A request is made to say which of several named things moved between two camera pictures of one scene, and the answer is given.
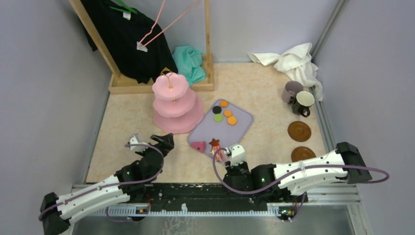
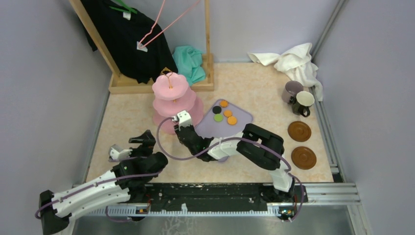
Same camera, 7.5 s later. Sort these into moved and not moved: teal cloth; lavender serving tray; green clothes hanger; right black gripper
Moved: right black gripper
Not moved: teal cloth; green clothes hanger; lavender serving tray
